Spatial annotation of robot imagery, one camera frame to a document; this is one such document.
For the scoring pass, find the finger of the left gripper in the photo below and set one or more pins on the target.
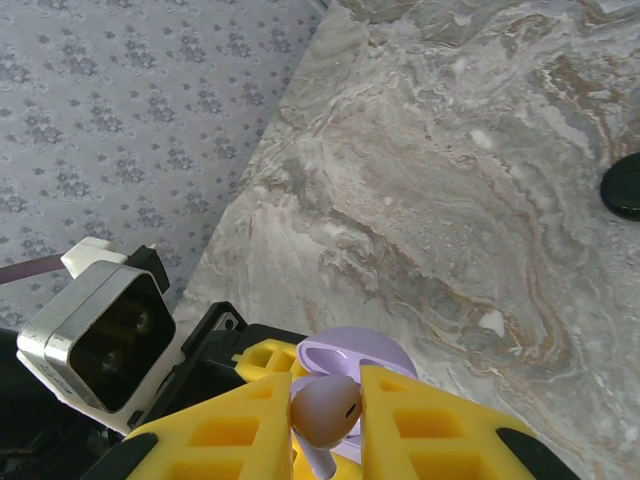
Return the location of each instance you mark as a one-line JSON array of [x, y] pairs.
[[267, 357], [352, 472]]

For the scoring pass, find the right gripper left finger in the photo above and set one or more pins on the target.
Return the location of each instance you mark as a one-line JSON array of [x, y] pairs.
[[225, 435]]

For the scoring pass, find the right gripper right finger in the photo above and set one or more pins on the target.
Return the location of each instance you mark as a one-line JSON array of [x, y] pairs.
[[425, 440]]

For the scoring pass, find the purple earbud charging case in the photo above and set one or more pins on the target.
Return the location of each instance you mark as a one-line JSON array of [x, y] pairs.
[[360, 345]]

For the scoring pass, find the black earbud charging case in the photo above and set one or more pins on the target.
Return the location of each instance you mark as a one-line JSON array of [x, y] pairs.
[[625, 190]]

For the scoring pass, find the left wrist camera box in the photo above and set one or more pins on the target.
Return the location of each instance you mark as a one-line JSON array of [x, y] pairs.
[[100, 340]]

